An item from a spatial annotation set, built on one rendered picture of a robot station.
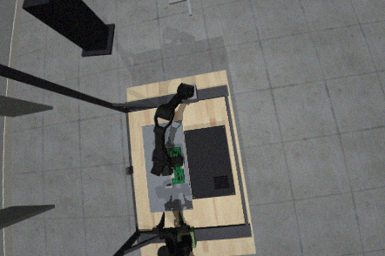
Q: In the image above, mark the green circuit board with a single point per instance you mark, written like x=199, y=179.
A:
x=177, y=175

